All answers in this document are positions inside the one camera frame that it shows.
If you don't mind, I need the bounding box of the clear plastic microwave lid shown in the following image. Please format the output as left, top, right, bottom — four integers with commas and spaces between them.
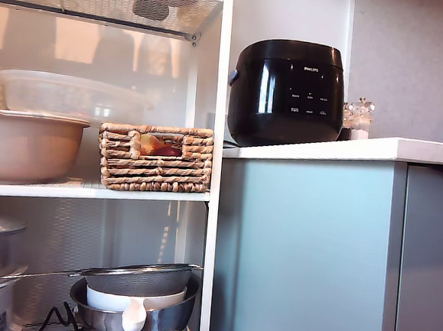
0, 67, 160, 123

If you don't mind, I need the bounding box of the white metal shelf unit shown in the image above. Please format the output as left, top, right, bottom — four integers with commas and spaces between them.
0, 0, 236, 331

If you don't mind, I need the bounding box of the dark container on mesh shelf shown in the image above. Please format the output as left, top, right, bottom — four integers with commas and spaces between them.
131, 0, 199, 23

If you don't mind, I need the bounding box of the red apple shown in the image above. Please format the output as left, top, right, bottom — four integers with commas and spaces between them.
153, 144, 182, 157

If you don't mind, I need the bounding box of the woven wicker basket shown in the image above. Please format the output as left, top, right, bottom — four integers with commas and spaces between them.
95, 120, 215, 198

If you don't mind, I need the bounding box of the yellow fruit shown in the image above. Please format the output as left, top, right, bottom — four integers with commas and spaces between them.
138, 133, 163, 157

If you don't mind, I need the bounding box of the black rice cooker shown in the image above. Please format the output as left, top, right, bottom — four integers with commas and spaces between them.
223, 35, 350, 155

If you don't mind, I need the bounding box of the blue-grey kitchen cabinet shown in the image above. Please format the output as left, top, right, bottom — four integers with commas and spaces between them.
207, 147, 443, 331

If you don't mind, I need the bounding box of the glass pepper grinder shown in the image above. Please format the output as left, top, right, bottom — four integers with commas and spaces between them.
340, 101, 357, 142

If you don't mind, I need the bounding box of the metal mesh sieve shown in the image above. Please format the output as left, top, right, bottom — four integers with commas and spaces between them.
0, 248, 204, 303

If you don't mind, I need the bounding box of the glass salt grinder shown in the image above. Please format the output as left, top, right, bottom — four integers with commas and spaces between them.
350, 95, 377, 142

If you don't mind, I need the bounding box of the steel mixing bowl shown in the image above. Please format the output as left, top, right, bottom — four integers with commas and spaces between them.
66, 262, 203, 331

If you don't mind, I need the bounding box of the large beige bowl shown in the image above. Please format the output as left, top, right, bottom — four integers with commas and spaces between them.
0, 108, 92, 191

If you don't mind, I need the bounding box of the white jug with handle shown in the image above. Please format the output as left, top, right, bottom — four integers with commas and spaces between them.
83, 279, 189, 331

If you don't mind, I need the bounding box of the black power cable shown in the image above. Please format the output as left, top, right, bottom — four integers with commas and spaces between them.
22, 297, 89, 331

